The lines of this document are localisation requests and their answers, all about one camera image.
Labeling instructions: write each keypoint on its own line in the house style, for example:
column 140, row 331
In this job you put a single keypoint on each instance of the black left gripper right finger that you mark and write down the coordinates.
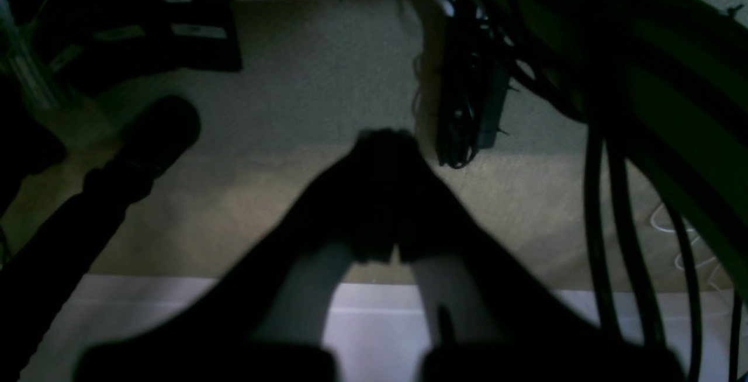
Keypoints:
column 490, row 319

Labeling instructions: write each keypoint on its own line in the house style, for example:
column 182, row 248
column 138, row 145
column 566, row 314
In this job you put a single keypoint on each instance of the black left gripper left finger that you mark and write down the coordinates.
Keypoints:
column 265, row 319

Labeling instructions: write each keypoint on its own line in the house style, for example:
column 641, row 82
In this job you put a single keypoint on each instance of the black power adapter brick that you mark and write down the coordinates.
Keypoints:
column 474, row 86

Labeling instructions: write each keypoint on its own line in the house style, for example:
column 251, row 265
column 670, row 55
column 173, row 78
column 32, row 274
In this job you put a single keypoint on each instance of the black cylindrical robot part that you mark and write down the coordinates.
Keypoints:
column 42, row 276

